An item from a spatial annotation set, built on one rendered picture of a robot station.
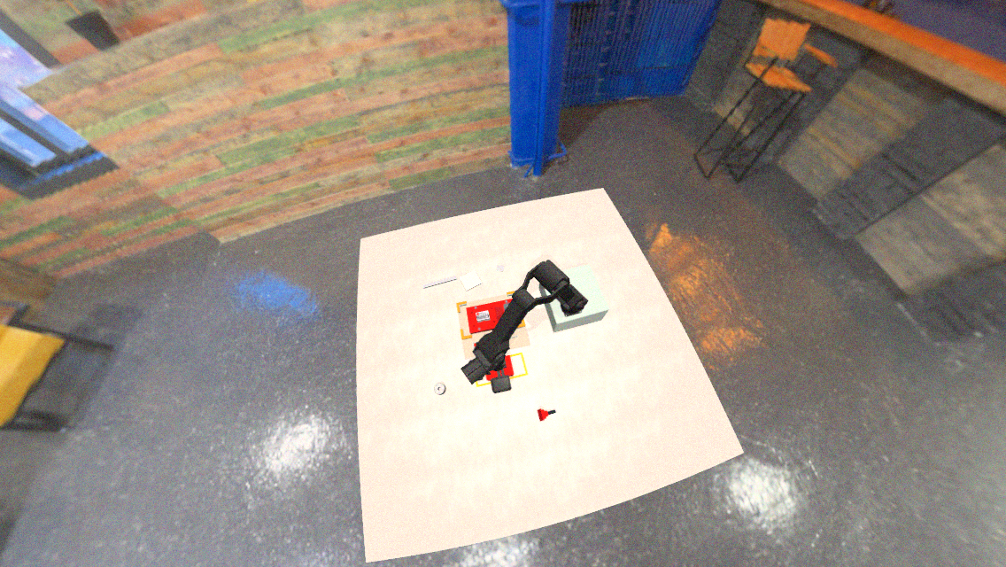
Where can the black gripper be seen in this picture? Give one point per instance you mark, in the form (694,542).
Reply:
(501,383)

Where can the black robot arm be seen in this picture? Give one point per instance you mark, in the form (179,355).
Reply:
(490,350)

